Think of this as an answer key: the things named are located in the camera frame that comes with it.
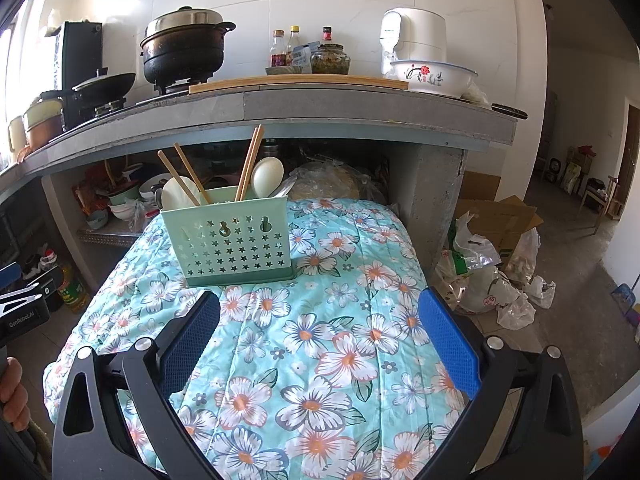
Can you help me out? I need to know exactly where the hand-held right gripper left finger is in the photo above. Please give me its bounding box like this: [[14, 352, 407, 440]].
[[52, 290, 226, 480]]

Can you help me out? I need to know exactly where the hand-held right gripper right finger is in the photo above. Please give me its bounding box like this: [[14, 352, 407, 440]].
[[417, 287, 586, 480]]

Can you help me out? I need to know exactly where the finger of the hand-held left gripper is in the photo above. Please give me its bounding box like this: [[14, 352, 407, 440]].
[[0, 264, 66, 317]]

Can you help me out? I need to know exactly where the green star-cutout utensil holder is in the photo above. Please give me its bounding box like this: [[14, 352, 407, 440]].
[[159, 185, 296, 288]]

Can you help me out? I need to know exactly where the white soup spoon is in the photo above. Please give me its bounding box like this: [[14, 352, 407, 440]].
[[161, 176, 202, 209], [251, 156, 286, 197]]

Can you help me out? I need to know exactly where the slim bamboo chopstick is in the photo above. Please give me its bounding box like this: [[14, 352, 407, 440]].
[[173, 142, 212, 204], [239, 125, 266, 202], [234, 126, 261, 202], [157, 150, 206, 206]]

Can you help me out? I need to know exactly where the person's left hand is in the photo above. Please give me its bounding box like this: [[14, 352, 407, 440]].
[[0, 357, 24, 433]]

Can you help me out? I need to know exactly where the yellow cooking oil bottle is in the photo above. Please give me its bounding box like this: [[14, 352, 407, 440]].
[[54, 265, 92, 315]]

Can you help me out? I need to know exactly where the white plastic bag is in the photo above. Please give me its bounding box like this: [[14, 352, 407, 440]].
[[434, 210, 538, 332], [526, 274, 557, 310]]

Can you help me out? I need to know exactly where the metal shelf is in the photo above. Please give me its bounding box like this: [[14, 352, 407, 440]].
[[77, 226, 148, 247]]

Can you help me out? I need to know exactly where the red plastic bag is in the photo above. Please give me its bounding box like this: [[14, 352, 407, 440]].
[[71, 180, 108, 211]]

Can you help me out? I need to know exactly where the clear plastic bag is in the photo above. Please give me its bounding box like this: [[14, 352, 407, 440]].
[[460, 81, 493, 107], [507, 227, 542, 283]]

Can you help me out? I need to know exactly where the floral turquoise blanket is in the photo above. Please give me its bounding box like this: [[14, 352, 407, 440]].
[[42, 197, 481, 480]]

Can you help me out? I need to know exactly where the clear bag of dried goods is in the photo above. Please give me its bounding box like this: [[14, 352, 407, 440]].
[[122, 200, 151, 233]]

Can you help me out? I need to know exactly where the cardboard box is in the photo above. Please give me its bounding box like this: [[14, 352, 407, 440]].
[[452, 171, 545, 273]]

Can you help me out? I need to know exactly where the stack of white bowls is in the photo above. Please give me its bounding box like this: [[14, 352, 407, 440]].
[[107, 182, 146, 221]]

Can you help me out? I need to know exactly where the cream enamel pot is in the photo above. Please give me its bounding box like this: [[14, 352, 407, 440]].
[[6, 115, 27, 163]]

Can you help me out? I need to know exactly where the brown cooking pot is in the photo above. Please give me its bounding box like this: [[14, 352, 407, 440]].
[[22, 99, 66, 153]]

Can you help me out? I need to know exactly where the blue dustpan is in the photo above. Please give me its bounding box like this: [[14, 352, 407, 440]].
[[611, 284, 637, 315]]

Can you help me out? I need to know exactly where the bag of round flatbread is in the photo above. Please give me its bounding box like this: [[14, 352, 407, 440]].
[[286, 160, 388, 203]]

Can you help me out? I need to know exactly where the printed sack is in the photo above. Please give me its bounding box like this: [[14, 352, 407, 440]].
[[561, 161, 583, 195]]

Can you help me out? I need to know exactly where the wooden chair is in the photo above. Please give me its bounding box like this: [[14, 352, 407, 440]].
[[581, 175, 625, 235]]

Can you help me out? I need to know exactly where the gas stove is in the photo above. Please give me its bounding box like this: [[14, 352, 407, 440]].
[[60, 80, 216, 128]]

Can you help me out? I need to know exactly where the black frying pan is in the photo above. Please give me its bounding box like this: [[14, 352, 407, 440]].
[[40, 72, 137, 106]]

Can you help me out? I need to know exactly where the black box appliance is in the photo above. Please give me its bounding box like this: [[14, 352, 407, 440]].
[[50, 21, 108, 92]]

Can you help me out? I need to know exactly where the shelf with bowls and bags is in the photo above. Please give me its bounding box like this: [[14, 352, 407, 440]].
[[0, 76, 518, 281]]

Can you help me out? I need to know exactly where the brown wooden door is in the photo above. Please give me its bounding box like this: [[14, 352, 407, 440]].
[[619, 102, 640, 206]]

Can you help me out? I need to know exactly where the white flower-print enamel basin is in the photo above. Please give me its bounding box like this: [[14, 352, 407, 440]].
[[389, 59, 479, 99]]

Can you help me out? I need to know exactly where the wooden cutting board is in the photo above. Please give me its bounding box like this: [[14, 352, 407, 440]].
[[188, 74, 410, 96]]

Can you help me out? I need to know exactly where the black pot with steel lid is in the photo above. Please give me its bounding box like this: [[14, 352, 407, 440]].
[[139, 6, 237, 86]]

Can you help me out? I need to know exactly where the dark sauce bottle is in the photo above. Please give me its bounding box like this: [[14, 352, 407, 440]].
[[270, 30, 287, 68]]

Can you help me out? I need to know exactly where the glass jar of pickles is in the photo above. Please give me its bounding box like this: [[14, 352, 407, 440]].
[[310, 43, 351, 76]]

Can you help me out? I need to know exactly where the yellow-capped sauce bottle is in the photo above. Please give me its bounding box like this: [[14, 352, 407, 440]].
[[285, 25, 302, 67]]

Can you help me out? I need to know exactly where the black-handled knife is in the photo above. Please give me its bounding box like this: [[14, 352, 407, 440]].
[[491, 103, 529, 122]]

